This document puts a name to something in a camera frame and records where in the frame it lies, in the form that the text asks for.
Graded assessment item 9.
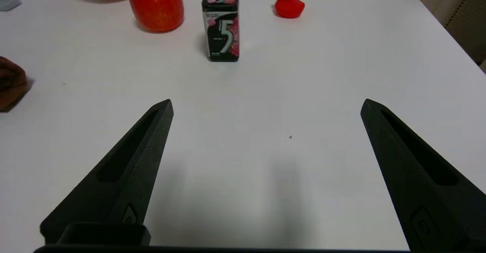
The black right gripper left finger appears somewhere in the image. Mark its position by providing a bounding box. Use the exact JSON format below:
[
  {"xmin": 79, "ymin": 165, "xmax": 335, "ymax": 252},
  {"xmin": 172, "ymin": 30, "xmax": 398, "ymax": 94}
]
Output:
[{"xmin": 40, "ymin": 99, "xmax": 174, "ymax": 246}]

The black gum box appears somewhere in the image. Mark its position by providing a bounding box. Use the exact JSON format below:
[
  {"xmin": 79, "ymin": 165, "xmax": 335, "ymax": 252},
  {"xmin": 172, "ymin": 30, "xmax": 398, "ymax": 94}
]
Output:
[{"xmin": 202, "ymin": 0, "xmax": 240, "ymax": 62}]

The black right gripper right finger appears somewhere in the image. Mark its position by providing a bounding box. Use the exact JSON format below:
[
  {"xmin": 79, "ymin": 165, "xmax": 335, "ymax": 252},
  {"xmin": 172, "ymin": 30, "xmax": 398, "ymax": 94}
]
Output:
[{"xmin": 360, "ymin": 99, "xmax": 486, "ymax": 252}]

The red rubber duck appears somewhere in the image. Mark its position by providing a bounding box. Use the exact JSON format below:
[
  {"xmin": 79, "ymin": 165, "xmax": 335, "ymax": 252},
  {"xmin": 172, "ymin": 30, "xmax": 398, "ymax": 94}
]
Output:
[{"xmin": 275, "ymin": 0, "xmax": 305, "ymax": 19}]

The red apple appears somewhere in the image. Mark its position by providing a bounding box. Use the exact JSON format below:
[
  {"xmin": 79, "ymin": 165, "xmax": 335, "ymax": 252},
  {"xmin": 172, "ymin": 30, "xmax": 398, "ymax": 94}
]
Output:
[{"xmin": 129, "ymin": 0, "xmax": 185, "ymax": 33}]

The brown cloth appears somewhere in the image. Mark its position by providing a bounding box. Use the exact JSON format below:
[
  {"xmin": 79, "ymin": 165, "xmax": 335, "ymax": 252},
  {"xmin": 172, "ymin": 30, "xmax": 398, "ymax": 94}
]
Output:
[{"xmin": 0, "ymin": 56, "xmax": 28, "ymax": 112}]

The beige perforated panel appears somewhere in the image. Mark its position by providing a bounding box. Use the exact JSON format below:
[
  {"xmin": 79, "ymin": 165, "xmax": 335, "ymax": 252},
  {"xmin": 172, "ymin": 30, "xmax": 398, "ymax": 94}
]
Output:
[{"xmin": 445, "ymin": 0, "xmax": 486, "ymax": 66}]

